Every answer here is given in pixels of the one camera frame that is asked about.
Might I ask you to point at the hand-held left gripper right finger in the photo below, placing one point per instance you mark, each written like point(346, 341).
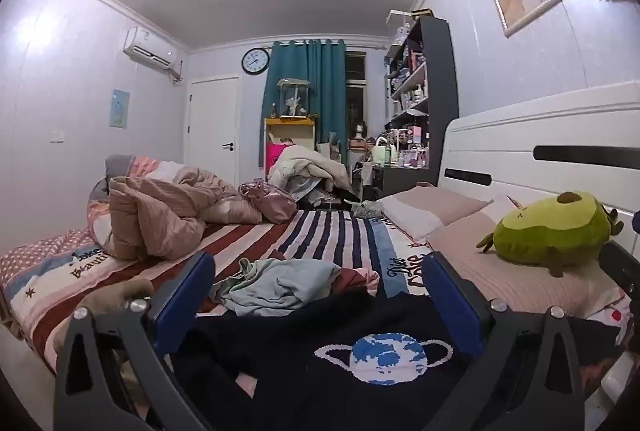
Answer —
point(445, 303)

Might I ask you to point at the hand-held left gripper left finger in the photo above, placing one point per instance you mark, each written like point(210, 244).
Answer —
point(182, 293)

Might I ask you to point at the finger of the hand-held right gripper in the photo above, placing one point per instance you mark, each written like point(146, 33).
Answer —
point(617, 266)

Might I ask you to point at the navy sweater with planet print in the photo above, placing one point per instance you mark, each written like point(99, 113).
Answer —
point(300, 341)

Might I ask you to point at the pink knitted pillow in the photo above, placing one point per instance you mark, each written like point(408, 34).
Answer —
point(500, 276)

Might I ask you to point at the brown fuzzy garment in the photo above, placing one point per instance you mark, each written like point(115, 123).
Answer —
point(107, 298)

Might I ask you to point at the green avocado plush toy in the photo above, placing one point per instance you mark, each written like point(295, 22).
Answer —
point(550, 231)

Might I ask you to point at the pink garment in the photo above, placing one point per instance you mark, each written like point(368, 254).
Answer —
point(372, 278)

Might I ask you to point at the pink quilt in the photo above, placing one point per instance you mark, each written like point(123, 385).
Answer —
point(160, 216)

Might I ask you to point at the smooth pink pillow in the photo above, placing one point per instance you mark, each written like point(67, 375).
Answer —
point(430, 208)

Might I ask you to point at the light blue garment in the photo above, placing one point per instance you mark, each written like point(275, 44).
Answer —
point(290, 283)

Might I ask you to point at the pink satin bag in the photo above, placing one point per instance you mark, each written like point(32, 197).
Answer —
point(267, 201)

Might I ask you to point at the dark cluttered desk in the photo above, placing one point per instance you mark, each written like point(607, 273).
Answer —
point(400, 181)

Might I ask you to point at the striped printed blanket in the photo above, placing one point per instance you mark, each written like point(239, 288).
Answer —
point(310, 236)

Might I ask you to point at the pink polka dot bed sheet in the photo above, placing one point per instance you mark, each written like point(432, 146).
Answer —
point(40, 253)

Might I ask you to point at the magenta box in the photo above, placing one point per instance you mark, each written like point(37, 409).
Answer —
point(273, 157)

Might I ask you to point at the white door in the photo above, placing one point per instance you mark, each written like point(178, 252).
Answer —
point(212, 131)

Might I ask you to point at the pile of pale bedding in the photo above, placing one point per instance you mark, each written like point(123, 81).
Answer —
point(305, 168)

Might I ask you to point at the white bed headboard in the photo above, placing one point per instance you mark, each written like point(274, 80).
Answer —
point(505, 131)

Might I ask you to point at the mannequin head with wig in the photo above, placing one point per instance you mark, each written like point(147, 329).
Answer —
point(358, 131)

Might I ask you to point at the yellow cabinet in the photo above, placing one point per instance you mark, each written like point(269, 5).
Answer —
point(290, 131)

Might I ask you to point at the glass display case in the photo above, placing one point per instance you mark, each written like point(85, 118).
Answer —
point(293, 98)

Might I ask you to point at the dark window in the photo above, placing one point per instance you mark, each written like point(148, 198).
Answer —
point(356, 91)

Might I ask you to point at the dark bookshelf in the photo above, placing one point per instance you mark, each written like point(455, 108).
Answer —
point(442, 71)

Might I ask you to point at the teal curtain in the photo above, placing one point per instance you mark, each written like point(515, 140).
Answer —
point(320, 86)

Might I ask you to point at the white air conditioner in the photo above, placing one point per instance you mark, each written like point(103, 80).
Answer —
point(147, 46)

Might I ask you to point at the blue wall poster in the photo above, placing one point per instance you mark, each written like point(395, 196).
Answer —
point(119, 109)

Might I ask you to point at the white light switch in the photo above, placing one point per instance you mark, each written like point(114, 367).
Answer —
point(57, 135)

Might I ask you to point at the round wall clock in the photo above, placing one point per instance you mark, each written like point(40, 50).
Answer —
point(255, 61)

